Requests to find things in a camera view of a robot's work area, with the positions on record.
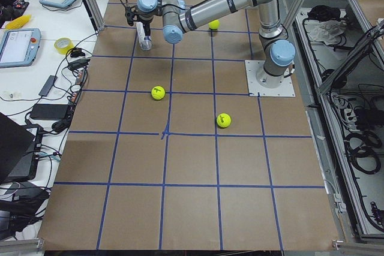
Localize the black power brick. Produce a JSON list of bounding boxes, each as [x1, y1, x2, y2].
[[30, 104, 68, 121]]

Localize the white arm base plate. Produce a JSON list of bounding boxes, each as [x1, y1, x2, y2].
[[245, 60, 295, 97]]

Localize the white tennis ball can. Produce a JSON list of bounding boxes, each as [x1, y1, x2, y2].
[[136, 22, 152, 51]]

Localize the coiled black cables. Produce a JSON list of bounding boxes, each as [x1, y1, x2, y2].
[[343, 131, 382, 174]]

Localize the brown paper table cover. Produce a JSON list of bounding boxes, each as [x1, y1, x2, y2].
[[39, 0, 338, 251]]

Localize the black laptop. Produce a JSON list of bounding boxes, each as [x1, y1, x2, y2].
[[1, 114, 42, 183]]

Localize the crumpled white cloth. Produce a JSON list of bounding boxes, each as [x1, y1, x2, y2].
[[309, 20, 346, 45]]

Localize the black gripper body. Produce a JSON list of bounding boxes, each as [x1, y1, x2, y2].
[[136, 10, 154, 28]]

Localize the near teach pendant tablet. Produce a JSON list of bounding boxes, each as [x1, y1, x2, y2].
[[1, 28, 41, 68]]

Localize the grey usb hub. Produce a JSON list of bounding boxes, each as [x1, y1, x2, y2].
[[38, 75, 57, 97]]

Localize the tennis ball at left edge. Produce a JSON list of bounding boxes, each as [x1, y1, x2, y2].
[[208, 20, 220, 30]]

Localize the yellow tape roll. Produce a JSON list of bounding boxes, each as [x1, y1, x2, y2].
[[54, 37, 74, 55]]

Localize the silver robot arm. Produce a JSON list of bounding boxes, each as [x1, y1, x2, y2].
[[124, 0, 286, 67]]

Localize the tennis ball behind finger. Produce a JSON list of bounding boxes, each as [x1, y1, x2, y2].
[[216, 113, 232, 128]]

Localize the yellow banana toy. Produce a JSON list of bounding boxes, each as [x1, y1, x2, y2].
[[5, 14, 32, 29]]

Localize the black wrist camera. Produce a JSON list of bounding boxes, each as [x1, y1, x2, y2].
[[125, 5, 137, 26]]

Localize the tennis ball with Wilson logo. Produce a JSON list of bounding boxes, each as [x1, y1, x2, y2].
[[151, 86, 166, 100]]

